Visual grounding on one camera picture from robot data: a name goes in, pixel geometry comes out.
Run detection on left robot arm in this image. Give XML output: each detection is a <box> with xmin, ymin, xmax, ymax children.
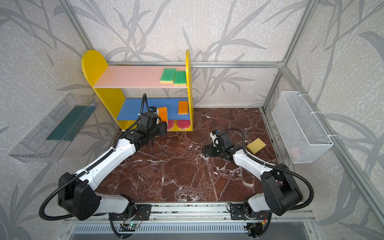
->
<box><xmin>39</xmin><ymin>112</ymin><xmax>168</xmax><ymax>221</ymax></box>

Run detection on white wire mesh basket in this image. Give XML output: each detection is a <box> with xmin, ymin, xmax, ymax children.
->
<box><xmin>272</xmin><ymin>91</ymin><xmax>334</xmax><ymax>164</ymax></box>

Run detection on green top sponge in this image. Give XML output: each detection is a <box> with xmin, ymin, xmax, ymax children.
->
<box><xmin>160</xmin><ymin>68</ymin><xmax>177</xmax><ymax>84</ymax></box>

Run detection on pink round sponge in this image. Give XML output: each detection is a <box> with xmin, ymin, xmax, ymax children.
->
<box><xmin>167</xmin><ymin>120</ymin><xmax>175</xmax><ymax>131</ymax></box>
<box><xmin>177</xmin><ymin>120</ymin><xmax>191</xmax><ymax>131</ymax></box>

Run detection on clear plastic wall bin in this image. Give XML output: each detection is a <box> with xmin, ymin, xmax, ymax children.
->
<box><xmin>9</xmin><ymin>94</ymin><xmax>98</xmax><ymax>163</ymax></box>

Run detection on yellow sponge green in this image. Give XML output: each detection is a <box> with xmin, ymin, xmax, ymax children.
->
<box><xmin>173</xmin><ymin>71</ymin><xmax>187</xmax><ymax>86</ymax></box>

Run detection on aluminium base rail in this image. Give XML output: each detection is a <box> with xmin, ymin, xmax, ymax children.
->
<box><xmin>62</xmin><ymin>202</ymin><xmax>319</xmax><ymax>236</ymax></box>

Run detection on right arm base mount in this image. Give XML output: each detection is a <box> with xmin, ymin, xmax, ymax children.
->
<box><xmin>227</xmin><ymin>203</ymin><xmax>270</xmax><ymax>221</ymax></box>

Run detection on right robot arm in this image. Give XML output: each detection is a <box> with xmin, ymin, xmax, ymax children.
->
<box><xmin>203</xmin><ymin>129</ymin><xmax>315</xmax><ymax>219</ymax></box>

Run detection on yellow shelf pink blue boards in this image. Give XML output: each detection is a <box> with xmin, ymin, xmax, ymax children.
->
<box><xmin>82</xmin><ymin>50</ymin><xmax>194</xmax><ymax>132</ymax></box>

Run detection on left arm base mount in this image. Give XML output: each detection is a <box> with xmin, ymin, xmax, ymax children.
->
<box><xmin>109</xmin><ymin>204</ymin><xmax>152</xmax><ymax>221</ymax></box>

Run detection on orange sponge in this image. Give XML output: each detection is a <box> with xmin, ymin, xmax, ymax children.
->
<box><xmin>178</xmin><ymin>101</ymin><xmax>189</xmax><ymax>115</ymax></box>

